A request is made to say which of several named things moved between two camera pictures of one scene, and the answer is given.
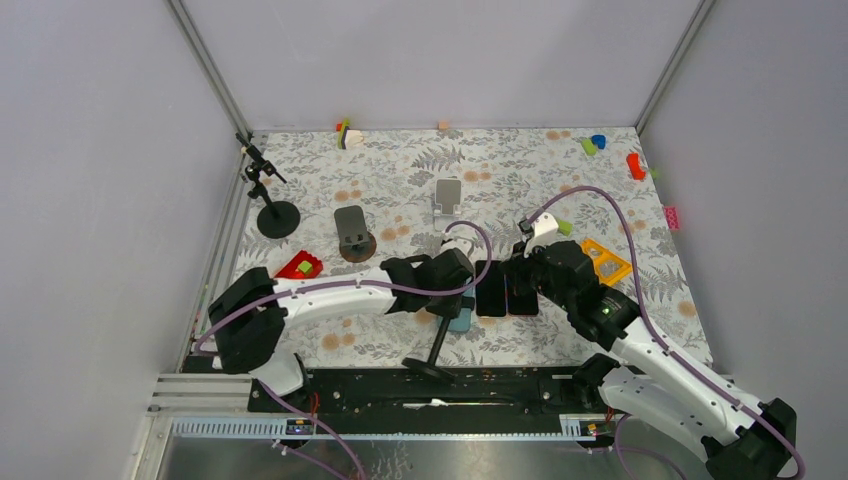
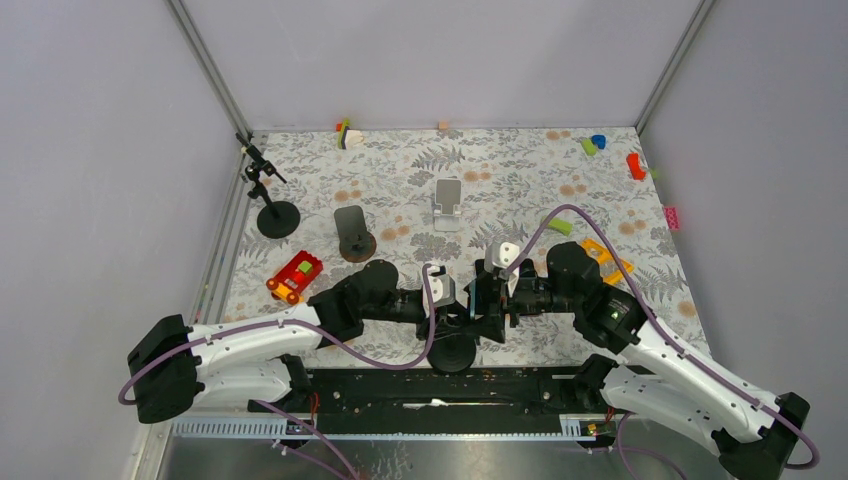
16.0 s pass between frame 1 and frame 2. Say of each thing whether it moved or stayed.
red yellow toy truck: stayed
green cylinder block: stayed
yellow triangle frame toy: stayed
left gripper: moved
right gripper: moved
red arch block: stayed
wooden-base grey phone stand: stayed
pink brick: stayed
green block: stayed
